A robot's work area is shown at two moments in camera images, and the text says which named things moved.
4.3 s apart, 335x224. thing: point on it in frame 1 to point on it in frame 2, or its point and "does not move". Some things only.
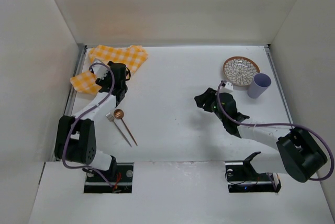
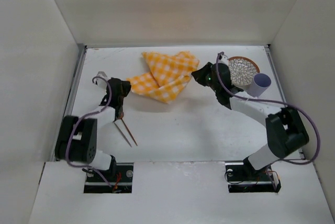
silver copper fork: (110, 116) does not move
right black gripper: (207, 101) to (201, 73)
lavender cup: (259, 85) does not move
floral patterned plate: (240, 70) does not move
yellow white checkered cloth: (133, 56) to (168, 76)
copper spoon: (119, 114) does not move
